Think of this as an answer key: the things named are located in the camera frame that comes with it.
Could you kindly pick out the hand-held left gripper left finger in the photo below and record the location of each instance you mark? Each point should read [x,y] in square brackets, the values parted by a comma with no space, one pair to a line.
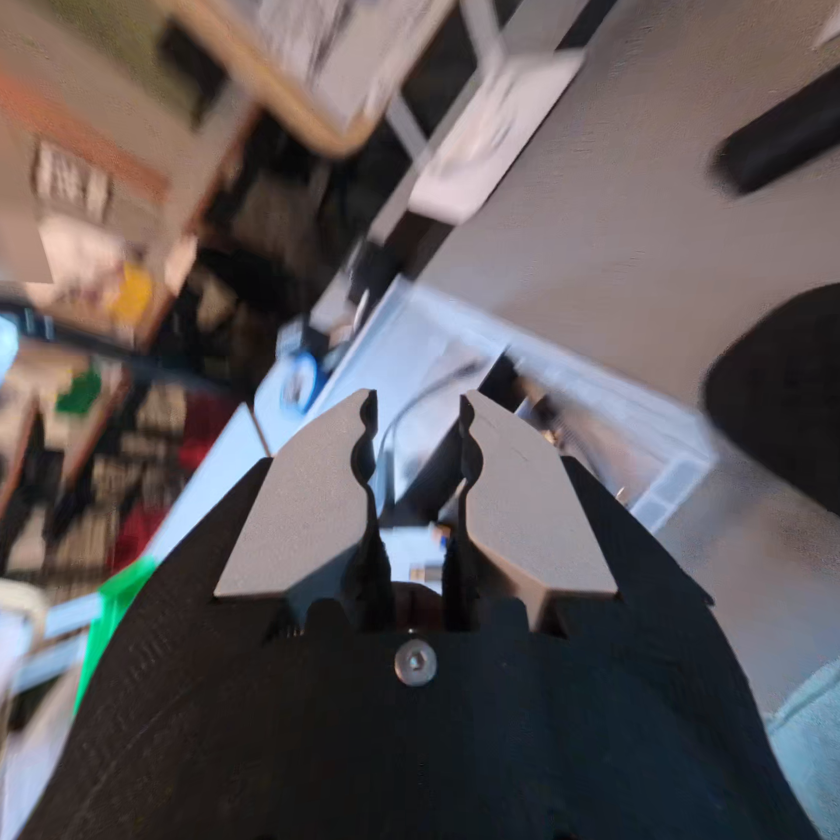
[302,518]

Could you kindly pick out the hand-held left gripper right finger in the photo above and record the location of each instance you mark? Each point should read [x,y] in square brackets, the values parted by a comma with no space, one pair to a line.
[531,518]

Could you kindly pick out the small clear plastic bin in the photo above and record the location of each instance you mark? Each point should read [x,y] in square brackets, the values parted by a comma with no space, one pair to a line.
[590,407]

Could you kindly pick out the black divider panel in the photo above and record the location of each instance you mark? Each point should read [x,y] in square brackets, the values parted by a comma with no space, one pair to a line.
[502,380]

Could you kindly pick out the green plastic bin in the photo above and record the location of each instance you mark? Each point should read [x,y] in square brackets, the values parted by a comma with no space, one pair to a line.
[111,604]

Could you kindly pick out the black quilted pad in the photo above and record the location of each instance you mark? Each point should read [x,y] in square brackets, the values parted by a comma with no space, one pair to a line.
[781,394]
[774,144]

